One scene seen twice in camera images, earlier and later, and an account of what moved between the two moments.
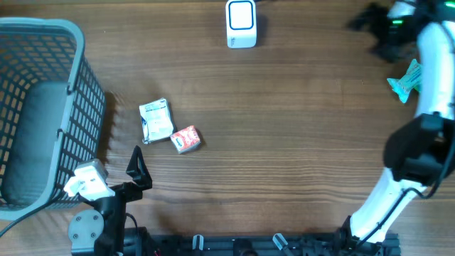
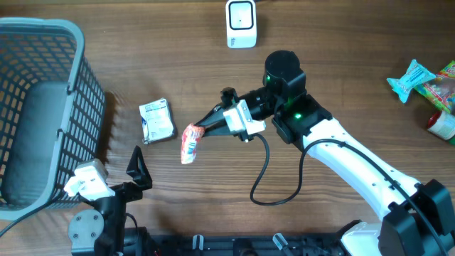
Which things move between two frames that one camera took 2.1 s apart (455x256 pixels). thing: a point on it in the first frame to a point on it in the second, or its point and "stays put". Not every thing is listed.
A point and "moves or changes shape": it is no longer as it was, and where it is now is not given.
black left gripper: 136,171 stays put
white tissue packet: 157,121 stays put
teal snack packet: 411,80 stays put
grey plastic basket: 52,114 stays put
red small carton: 185,139 moves or changes shape
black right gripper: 404,51 to 217,113
